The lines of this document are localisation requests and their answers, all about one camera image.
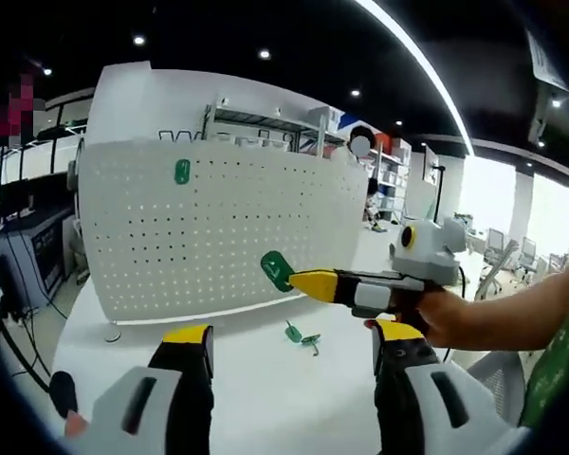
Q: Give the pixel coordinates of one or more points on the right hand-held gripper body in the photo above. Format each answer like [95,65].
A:
[427,256]

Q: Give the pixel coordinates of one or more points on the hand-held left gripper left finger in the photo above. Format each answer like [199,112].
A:
[123,412]

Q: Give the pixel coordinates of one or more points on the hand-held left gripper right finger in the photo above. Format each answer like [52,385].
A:
[431,407]

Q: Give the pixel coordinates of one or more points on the green hook assembly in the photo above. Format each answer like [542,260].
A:
[272,265]
[182,171]
[293,333]
[310,338]

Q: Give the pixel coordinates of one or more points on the white perforated mounting plate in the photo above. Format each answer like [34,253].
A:
[227,227]

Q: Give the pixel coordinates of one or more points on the person's left hand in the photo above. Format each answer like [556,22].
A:
[76,425]

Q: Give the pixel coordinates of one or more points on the person's right hand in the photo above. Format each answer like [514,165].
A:
[448,320]

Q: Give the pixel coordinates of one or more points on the potted green plant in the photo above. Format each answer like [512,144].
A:
[462,217]

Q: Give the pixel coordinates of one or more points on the black computer mouse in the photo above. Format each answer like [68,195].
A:
[64,393]

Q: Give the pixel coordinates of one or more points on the black tripod stand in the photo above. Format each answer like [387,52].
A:
[442,189]

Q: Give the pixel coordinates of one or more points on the grey office chair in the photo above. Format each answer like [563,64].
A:
[528,249]
[497,242]

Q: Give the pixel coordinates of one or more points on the white mesh office chair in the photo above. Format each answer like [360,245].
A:
[498,379]

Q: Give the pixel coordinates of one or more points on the white storage shelf unit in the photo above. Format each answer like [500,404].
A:
[393,180]

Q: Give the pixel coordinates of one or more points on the monitor on tripod stand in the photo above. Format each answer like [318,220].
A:
[430,163]

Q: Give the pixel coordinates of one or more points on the person's green patterned shirt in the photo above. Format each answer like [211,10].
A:
[559,355]

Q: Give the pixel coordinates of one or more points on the grey equipment cabinet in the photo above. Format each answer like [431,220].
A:
[33,256]

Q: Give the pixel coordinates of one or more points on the long ceiling light strip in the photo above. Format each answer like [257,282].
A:
[427,61]

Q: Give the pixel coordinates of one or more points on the metal shelf rack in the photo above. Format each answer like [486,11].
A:
[265,118]

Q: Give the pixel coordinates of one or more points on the ceiling air conditioner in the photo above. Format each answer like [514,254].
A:
[550,61]

